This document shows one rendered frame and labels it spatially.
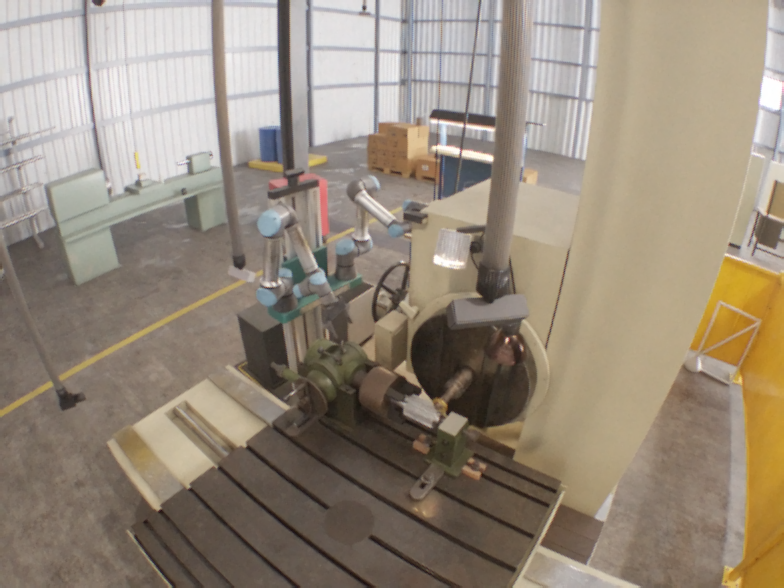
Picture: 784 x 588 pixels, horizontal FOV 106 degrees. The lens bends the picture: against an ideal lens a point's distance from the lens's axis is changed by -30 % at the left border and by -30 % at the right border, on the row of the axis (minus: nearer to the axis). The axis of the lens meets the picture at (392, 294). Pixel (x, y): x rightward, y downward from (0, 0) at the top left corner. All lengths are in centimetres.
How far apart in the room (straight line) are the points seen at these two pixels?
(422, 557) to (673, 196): 143
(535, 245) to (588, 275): 21
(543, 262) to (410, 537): 109
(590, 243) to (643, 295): 25
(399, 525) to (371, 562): 18
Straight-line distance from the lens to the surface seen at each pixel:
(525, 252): 154
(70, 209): 638
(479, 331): 162
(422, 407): 167
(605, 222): 143
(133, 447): 249
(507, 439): 247
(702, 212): 141
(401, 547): 158
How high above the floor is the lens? 242
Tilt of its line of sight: 30 degrees down
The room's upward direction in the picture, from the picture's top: 1 degrees clockwise
